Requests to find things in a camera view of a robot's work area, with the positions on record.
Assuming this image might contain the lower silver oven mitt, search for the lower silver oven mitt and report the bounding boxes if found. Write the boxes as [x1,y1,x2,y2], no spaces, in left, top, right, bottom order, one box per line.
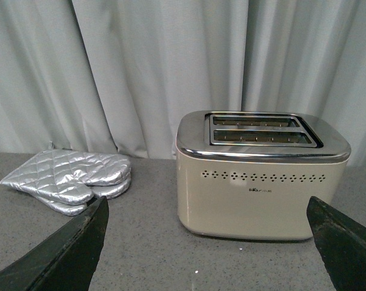
[36,175,131,216]

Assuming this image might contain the upper silver oven mitt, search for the upper silver oven mitt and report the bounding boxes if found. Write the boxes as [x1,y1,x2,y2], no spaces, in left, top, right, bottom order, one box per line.
[0,149,131,206]

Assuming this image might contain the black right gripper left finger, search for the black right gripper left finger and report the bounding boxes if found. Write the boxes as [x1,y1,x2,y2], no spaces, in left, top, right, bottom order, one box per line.
[0,198,109,290]

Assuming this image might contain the pale grey curtain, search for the pale grey curtain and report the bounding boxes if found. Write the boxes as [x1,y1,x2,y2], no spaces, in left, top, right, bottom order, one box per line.
[0,1,366,166]

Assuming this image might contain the cream two-slot toaster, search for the cream two-slot toaster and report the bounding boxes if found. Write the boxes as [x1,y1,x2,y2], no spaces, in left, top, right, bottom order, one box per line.
[176,110,351,241]

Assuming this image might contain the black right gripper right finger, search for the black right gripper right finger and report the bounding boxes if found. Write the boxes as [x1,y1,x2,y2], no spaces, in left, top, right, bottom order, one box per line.
[307,196,366,290]

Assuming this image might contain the silver oven mitt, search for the silver oven mitt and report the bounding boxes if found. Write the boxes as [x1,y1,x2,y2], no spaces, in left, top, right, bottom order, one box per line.
[0,149,131,206]
[36,175,131,216]

